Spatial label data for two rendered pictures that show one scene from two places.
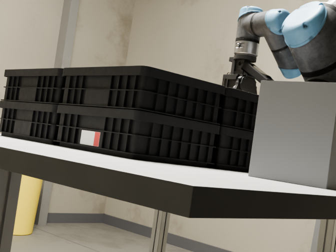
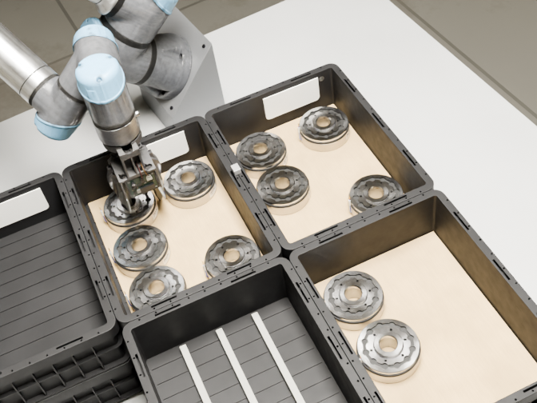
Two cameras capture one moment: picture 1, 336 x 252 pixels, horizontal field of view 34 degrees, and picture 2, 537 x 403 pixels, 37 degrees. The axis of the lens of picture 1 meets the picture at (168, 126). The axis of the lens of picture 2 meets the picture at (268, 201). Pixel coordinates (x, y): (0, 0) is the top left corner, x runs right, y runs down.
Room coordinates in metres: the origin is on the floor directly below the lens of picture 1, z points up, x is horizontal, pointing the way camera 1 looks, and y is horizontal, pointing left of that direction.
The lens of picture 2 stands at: (2.56, 0.44, 2.01)
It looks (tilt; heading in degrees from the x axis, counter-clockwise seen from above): 49 degrees down; 205
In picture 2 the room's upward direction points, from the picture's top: 11 degrees counter-clockwise
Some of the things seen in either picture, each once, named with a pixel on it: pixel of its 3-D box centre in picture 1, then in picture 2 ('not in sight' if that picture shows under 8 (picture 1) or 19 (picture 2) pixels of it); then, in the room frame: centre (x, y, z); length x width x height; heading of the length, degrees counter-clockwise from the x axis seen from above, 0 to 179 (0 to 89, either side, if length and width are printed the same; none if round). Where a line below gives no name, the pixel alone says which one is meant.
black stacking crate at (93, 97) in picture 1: (139, 98); (314, 169); (1.57, 0.09, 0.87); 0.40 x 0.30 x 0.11; 41
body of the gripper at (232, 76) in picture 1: (240, 75); (130, 159); (1.72, -0.20, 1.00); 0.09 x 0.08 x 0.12; 41
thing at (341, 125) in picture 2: not in sight; (324, 124); (1.44, 0.08, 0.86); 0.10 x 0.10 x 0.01
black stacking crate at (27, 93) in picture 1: (66, 95); (423, 326); (1.87, 0.36, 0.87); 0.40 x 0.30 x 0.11; 41
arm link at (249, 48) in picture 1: (245, 50); (118, 124); (1.71, -0.21, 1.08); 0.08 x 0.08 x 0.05
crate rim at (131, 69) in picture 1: (141, 81); (312, 151); (1.57, 0.09, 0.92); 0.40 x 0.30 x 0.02; 41
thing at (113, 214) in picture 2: not in sight; (129, 204); (1.72, -0.24, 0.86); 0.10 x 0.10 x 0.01
